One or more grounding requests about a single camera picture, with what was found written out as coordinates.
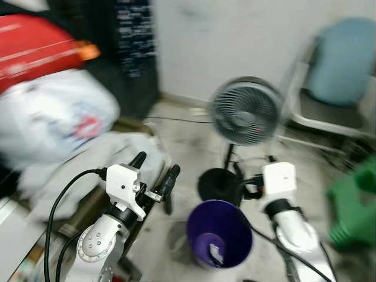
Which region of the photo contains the white wrapper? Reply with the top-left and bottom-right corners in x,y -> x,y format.
209,246 -> 227,265

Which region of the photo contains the plain white bag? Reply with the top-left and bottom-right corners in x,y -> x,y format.
23,132 -> 171,221

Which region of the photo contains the purple waste bin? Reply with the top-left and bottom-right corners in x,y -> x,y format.
187,200 -> 253,270

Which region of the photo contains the grey standing fan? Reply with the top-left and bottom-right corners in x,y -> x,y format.
197,76 -> 284,206

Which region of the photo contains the green plastic stool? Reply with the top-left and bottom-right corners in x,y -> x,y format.
326,156 -> 376,250

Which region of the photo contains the white printed plastic bag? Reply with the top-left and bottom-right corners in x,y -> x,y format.
0,69 -> 121,172

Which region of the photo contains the orange tag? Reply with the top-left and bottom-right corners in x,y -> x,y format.
76,42 -> 100,61

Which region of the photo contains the black garment with white print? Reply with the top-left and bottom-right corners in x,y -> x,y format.
115,0 -> 159,121

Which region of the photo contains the metal chair with blue back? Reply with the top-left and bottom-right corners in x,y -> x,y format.
281,18 -> 376,155

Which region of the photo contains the red suitcase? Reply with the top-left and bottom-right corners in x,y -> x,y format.
0,13 -> 89,95

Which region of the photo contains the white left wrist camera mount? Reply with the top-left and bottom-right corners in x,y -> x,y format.
106,164 -> 147,221

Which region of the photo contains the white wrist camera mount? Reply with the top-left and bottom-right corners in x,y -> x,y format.
106,164 -> 147,221
260,162 -> 297,213

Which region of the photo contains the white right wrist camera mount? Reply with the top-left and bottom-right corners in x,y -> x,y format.
260,162 -> 297,213

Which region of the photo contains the thin black fan cable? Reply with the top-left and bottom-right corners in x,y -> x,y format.
144,116 -> 213,125

